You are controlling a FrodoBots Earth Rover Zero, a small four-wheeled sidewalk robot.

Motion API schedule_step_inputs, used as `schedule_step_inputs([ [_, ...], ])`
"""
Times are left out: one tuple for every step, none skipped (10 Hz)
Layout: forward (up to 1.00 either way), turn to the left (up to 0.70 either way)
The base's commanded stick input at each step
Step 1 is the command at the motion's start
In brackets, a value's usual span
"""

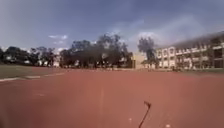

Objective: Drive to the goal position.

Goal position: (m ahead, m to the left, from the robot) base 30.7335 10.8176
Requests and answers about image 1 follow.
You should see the robot's own part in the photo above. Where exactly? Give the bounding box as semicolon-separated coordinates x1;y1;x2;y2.
138;100;152;128

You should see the single dark tree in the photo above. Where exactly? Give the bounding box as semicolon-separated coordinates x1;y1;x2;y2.
137;36;158;66

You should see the pale kerb strip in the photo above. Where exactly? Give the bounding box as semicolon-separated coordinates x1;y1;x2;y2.
0;71;66;83

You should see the yellowish building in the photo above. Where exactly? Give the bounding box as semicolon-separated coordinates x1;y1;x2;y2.
131;53;148;70

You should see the pale multi-storey building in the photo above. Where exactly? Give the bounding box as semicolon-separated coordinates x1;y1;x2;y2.
154;31;224;71

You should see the row of dark trees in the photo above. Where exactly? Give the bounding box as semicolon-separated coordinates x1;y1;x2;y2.
0;33;134;70

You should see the red running track ground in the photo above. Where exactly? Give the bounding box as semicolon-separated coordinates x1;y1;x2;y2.
0;66;224;128

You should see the green grass field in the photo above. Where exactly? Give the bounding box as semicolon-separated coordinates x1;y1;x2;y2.
0;64;64;80

